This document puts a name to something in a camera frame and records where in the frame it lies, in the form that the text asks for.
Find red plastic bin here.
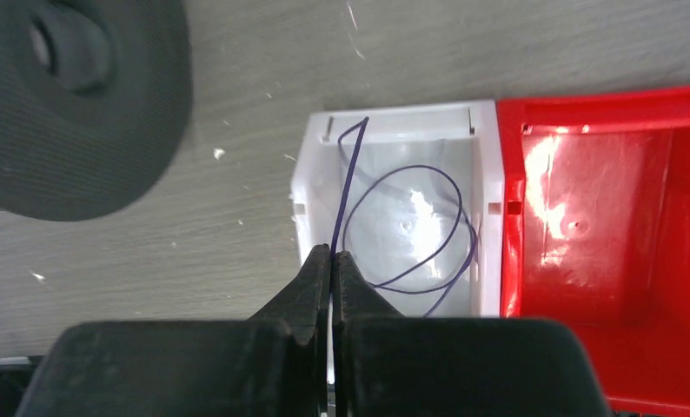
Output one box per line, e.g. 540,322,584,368
496,86,690,416

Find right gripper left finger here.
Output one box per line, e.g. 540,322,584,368
17,244,330,416

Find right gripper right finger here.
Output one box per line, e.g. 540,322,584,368
333,252,610,416

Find black cable spool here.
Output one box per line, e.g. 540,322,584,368
0,1,194,222

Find white plastic bin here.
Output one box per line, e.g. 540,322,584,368
290,100,505,317

